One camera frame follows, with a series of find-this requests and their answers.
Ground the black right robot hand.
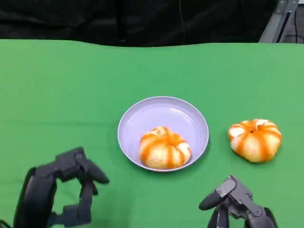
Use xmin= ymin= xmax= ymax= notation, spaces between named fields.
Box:
xmin=199 ymin=175 xmax=279 ymax=228

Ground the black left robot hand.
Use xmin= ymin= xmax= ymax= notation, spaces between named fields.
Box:
xmin=13 ymin=147 xmax=110 ymax=228

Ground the orange and white bread roll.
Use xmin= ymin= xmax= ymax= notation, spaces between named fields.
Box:
xmin=139 ymin=126 xmax=192 ymax=170
xmin=228 ymin=118 xmax=283 ymax=163

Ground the lilac round plate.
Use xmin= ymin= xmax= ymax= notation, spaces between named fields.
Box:
xmin=117 ymin=96 xmax=210 ymax=172

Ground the green table cloth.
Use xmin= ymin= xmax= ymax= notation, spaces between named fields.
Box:
xmin=0 ymin=38 xmax=304 ymax=228

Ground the black backdrop curtain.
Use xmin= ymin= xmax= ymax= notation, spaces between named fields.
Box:
xmin=0 ymin=0 xmax=278 ymax=47

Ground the grey metal frame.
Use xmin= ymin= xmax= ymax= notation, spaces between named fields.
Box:
xmin=258 ymin=0 xmax=304 ymax=44

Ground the thin black cable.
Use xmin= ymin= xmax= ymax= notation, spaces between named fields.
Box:
xmin=294 ymin=9 xmax=299 ymax=44

